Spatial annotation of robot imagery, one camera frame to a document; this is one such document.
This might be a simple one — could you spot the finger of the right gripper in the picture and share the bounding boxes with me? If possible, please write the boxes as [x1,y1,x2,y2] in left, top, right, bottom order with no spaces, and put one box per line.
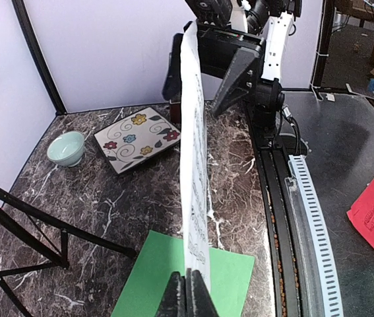
[211,48,263,116]
[162,33,183,99]

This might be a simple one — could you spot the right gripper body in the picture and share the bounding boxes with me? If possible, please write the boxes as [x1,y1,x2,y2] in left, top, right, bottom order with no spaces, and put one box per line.
[197,23,266,79]

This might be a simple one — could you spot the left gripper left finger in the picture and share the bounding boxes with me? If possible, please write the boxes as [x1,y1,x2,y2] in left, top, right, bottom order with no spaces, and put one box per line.
[155,271,187,317]

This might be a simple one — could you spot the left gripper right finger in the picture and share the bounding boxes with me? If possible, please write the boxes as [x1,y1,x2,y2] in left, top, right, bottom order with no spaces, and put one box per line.
[186,269,219,317]

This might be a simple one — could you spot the white sheet music paper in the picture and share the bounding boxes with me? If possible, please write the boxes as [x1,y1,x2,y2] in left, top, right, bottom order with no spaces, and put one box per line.
[179,22,211,290]

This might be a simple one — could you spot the black music stand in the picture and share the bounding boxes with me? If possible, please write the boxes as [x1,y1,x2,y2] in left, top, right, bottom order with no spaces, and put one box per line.
[0,164,138,317]

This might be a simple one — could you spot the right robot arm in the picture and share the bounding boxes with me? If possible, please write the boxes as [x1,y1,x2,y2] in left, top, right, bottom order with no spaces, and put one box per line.
[187,1,302,133]

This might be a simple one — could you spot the dark red wooden metronome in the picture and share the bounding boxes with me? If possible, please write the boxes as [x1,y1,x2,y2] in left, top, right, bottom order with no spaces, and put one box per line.
[169,99,181,124]

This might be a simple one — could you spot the green paper sheet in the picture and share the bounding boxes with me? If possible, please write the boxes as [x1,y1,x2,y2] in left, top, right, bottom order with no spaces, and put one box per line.
[112,231,255,317]

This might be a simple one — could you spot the square floral plate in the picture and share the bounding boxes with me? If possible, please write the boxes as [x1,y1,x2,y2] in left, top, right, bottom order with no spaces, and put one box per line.
[94,107,181,174]

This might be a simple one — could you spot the pale green ceramic bowl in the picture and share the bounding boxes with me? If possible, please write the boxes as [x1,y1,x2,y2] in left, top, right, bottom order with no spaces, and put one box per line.
[47,131,84,167]

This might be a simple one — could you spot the black front rail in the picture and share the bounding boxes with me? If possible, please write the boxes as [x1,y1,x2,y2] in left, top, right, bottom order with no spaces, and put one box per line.
[245,106,305,316]

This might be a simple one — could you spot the white slotted cable duct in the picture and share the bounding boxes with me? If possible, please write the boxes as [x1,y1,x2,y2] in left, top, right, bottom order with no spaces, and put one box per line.
[285,155,344,316]

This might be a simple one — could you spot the right black frame post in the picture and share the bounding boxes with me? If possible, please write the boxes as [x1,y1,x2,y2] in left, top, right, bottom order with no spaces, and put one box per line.
[11,0,67,116]

